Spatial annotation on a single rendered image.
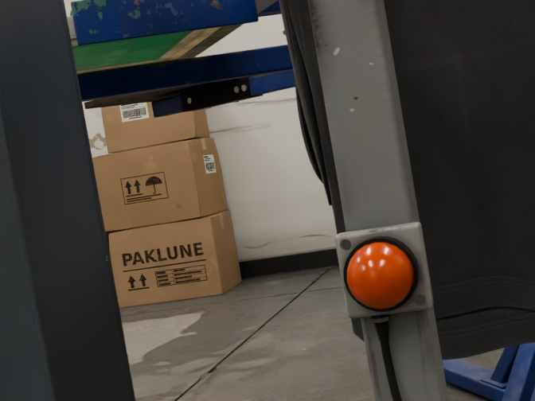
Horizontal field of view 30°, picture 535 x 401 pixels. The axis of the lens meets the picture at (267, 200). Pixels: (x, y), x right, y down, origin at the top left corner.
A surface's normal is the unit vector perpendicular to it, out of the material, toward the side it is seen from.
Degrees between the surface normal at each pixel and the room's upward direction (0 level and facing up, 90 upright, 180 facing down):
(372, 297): 119
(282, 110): 90
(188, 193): 91
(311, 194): 90
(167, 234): 89
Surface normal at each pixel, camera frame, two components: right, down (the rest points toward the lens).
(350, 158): -0.25, 0.09
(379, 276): -0.11, -0.10
